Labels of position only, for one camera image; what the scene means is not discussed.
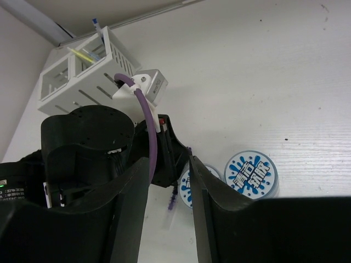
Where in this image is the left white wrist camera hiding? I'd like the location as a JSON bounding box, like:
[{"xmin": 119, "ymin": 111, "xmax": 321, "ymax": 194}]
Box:
[{"xmin": 112, "ymin": 69, "xmax": 168, "ymax": 133}]

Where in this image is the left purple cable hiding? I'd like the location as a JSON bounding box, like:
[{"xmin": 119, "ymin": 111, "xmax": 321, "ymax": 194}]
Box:
[{"xmin": 114, "ymin": 72, "xmax": 158, "ymax": 187}]

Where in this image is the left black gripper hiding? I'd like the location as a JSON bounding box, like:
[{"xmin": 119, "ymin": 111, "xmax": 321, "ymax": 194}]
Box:
[{"xmin": 41, "ymin": 105, "xmax": 191, "ymax": 205}]

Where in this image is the blue-white round tin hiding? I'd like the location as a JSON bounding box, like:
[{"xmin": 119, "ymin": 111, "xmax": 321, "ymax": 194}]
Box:
[
  {"xmin": 178, "ymin": 162, "xmax": 223, "ymax": 209},
  {"xmin": 224, "ymin": 150, "xmax": 279, "ymax": 199}
]

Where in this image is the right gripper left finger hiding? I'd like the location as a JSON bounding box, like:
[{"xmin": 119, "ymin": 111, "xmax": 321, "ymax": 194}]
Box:
[{"xmin": 1, "ymin": 158, "xmax": 149, "ymax": 262}]

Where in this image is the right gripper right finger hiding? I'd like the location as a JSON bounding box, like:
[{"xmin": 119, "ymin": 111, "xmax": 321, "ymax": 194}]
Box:
[{"xmin": 189, "ymin": 156, "xmax": 350, "ymax": 262}]

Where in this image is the clear grey pen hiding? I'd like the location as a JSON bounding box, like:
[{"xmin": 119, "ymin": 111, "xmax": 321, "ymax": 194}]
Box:
[{"xmin": 82, "ymin": 49, "xmax": 101, "ymax": 62}]

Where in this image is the clear blue-tipped pen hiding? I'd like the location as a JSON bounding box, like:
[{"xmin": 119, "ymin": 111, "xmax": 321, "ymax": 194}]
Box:
[{"xmin": 163, "ymin": 186, "xmax": 178, "ymax": 230}]

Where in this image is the white two-compartment slotted organizer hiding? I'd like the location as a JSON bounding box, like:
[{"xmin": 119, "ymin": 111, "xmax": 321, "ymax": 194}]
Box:
[{"xmin": 37, "ymin": 27, "xmax": 141, "ymax": 116}]

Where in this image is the yellow pen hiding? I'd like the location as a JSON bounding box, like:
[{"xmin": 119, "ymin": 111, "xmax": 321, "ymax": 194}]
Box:
[{"xmin": 66, "ymin": 47, "xmax": 96, "ymax": 65}]

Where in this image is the dark blue pen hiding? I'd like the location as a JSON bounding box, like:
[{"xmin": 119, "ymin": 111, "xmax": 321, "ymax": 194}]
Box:
[{"xmin": 92, "ymin": 18, "xmax": 105, "ymax": 44}]

